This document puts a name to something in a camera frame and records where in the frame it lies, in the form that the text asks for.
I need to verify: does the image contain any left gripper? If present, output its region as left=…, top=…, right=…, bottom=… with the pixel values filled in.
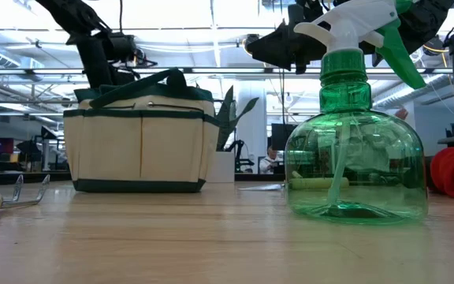
left=77, top=37, right=133, bottom=90

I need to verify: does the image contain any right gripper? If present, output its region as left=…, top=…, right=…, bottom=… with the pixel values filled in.
left=244, top=0, right=330, bottom=75

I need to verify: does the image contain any cream green gardening bag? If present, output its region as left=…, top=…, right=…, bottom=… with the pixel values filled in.
left=62, top=67, right=221, bottom=194

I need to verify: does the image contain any background robot workstation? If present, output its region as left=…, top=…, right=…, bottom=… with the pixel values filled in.
left=16, top=125, right=69, bottom=171

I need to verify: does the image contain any background black monitor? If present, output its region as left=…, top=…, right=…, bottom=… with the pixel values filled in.
left=270, top=123, right=298, bottom=151

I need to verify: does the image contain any person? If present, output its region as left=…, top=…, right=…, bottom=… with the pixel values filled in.
left=259, top=145, right=286, bottom=175

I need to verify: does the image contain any snake plant in white pot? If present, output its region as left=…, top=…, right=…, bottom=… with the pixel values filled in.
left=207, top=85, right=260, bottom=185

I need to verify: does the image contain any green plastic spray bottle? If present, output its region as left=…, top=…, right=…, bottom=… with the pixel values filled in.
left=284, top=0, right=429, bottom=226

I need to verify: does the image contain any ceiling cable reel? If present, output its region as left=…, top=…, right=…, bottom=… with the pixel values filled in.
left=422, top=35, right=448, bottom=68
left=104, top=33, right=158, bottom=69

